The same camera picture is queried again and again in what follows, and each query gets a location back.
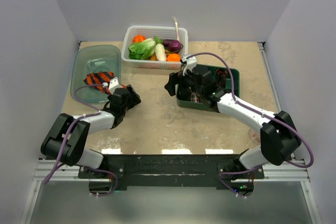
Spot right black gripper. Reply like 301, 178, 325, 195
164, 69, 204, 97

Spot orange navy striped tie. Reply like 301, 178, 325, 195
83, 71, 126, 95

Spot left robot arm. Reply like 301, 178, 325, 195
40, 85, 141, 178

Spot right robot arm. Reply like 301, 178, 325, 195
164, 65, 301, 178

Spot paper tape roll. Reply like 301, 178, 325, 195
248, 129, 260, 145

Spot orange fruit front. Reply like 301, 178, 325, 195
166, 54, 181, 62

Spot colourful rolled tie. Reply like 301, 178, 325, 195
190, 93, 201, 103

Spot white radish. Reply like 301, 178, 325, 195
155, 44, 166, 61

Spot purple onion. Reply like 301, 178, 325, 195
168, 40, 182, 52

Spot green lettuce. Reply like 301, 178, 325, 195
128, 38, 156, 60

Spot white perforated basket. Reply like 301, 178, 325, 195
121, 25, 188, 69

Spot black orange rolled tie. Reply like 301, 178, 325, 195
215, 69, 228, 88

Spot orange pepper back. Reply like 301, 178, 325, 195
133, 35, 146, 43

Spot clear teal plastic container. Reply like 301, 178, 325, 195
70, 45, 121, 104

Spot garlic stalk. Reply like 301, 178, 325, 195
172, 16, 180, 41

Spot green compartment tray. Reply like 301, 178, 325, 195
176, 65, 240, 112

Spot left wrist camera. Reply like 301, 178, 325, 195
102, 77, 123, 94

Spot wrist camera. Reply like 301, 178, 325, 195
181, 54, 197, 76
102, 77, 123, 94

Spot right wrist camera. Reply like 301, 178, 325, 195
181, 54, 197, 76

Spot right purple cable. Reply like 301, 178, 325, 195
181, 52, 314, 200

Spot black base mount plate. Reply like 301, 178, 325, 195
78, 154, 264, 193

